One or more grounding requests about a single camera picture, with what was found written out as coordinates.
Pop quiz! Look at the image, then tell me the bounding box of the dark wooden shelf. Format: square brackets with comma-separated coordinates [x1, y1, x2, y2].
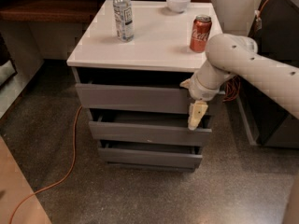
[0, 0, 211, 25]

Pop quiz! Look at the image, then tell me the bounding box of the grey middle drawer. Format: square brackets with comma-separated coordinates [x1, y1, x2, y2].
[89, 110, 212, 147]

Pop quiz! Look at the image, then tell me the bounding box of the grey bottom drawer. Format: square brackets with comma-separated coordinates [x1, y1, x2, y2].
[98, 140, 202, 170]

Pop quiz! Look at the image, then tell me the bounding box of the orange cable on right cabinet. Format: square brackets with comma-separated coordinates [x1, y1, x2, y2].
[222, 0, 299, 103]

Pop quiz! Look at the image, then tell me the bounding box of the clear plastic water bottle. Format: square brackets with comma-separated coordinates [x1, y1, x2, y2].
[113, 0, 134, 42]

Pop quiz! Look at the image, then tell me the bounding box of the grey cabinet with white top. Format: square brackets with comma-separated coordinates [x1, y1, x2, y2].
[67, 1, 223, 172]

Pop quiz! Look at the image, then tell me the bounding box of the dark cabinet at right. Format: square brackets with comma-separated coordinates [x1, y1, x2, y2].
[237, 0, 299, 148]

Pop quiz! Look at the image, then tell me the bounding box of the white bowl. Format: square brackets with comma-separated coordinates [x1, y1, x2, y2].
[166, 0, 191, 13]

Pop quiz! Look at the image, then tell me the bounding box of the grey drawer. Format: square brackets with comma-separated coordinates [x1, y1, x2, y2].
[98, 140, 202, 170]
[75, 78, 226, 117]
[89, 110, 212, 147]

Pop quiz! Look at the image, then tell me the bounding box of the grey top drawer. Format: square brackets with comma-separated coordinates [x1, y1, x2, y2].
[75, 78, 226, 117]

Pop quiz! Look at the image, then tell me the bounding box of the red coke can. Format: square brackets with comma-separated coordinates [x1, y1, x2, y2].
[190, 15, 212, 52]

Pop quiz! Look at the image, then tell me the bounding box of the orange extension cable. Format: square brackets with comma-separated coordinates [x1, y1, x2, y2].
[7, 105, 84, 224]

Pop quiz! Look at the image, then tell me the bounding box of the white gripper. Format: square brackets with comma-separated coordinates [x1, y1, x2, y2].
[179, 74, 220, 131]

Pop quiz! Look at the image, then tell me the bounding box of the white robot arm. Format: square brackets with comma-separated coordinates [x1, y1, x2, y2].
[180, 34, 299, 131]

